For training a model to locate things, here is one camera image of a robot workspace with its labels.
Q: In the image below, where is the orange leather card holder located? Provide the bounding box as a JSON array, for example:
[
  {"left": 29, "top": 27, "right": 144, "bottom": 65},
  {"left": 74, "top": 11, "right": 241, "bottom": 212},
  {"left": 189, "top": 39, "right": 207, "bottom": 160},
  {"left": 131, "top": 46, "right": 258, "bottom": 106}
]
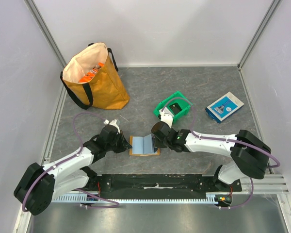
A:
[{"left": 129, "top": 134, "right": 160, "bottom": 156}]

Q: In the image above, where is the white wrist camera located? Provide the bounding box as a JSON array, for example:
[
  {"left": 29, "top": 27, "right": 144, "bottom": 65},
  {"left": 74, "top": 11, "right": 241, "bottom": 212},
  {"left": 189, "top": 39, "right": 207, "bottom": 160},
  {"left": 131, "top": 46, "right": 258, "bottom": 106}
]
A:
[
  {"left": 103, "top": 119, "right": 121, "bottom": 134},
  {"left": 159, "top": 107, "right": 174, "bottom": 128}
]

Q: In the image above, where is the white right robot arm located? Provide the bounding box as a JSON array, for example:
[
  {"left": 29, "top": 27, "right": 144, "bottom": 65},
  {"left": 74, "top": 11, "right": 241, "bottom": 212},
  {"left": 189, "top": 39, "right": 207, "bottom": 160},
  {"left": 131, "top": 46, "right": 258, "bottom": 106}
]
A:
[{"left": 151, "top": 121, "right": 271, "bottom": 191}]

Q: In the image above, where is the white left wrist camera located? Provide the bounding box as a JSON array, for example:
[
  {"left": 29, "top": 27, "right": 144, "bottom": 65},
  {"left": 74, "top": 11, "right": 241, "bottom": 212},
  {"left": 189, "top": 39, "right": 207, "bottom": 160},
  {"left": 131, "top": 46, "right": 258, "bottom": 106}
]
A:
[{"left": 103, "top": 119, "right": 121, "bottom": 134}]

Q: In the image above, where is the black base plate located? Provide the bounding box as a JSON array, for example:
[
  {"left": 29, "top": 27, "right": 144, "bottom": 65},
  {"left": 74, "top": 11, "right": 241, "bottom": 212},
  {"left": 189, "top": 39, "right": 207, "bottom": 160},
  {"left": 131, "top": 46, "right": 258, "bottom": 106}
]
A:
[{"left": 84, "top": 174, "right": 242, "bottom": 193}]

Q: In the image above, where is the white slotted cable duct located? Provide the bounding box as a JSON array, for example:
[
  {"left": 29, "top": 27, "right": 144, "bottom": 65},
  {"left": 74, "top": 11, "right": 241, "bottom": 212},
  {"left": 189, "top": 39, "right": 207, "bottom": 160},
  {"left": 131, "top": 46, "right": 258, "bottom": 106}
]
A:
[{"left": 52, "top": 192, "right": 232, "bottom": 204}]

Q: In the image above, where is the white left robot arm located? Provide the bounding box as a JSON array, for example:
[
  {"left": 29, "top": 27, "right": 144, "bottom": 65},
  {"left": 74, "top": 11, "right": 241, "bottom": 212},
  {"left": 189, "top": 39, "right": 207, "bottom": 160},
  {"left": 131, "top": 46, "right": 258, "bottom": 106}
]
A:
[{"left": 14, "top": 125, "right": 132, "bottom": 216}]

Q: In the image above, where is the green plastic bin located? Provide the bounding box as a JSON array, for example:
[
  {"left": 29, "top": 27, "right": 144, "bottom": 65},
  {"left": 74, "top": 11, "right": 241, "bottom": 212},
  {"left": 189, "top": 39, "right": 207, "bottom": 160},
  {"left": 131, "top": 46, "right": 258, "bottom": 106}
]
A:
[{"left": 153, "top": 91, "right": 192, "bottom": 123}]

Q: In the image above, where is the blue white box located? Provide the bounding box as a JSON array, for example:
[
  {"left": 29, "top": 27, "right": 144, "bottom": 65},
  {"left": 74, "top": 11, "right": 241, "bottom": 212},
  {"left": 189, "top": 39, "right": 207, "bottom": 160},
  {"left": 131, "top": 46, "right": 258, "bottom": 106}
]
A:
[{"left": 205, "top": 92, "right": 244, "bottom": 123}]

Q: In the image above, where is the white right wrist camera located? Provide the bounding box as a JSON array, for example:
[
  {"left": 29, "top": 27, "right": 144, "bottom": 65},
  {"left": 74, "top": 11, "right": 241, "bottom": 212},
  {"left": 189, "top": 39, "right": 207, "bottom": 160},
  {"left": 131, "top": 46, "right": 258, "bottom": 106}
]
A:
[{"left": 159, "top": 107, "right": 174, "bottom": 128}]

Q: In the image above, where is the orange snack packet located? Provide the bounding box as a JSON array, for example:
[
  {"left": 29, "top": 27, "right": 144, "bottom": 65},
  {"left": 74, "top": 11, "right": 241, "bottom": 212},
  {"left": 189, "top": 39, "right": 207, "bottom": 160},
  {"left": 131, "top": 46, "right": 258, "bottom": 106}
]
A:
[{"left": 79, "top": 63, "right": 104, "bottom": 83}]

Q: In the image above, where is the brown tote bag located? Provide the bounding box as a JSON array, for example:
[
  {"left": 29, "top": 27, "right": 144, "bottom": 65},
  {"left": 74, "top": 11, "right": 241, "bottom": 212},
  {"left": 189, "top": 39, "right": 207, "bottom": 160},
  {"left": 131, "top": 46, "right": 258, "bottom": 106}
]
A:
[{"left": 60, "top": 42, "right": 130, "bottom": 110}]

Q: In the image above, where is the small black device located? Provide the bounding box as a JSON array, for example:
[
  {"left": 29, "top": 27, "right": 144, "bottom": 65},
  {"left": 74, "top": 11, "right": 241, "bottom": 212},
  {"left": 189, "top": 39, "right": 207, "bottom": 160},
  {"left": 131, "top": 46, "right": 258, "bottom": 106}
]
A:
[{"left": 169, "top": 103, "right": 182, "bottom": 115}]

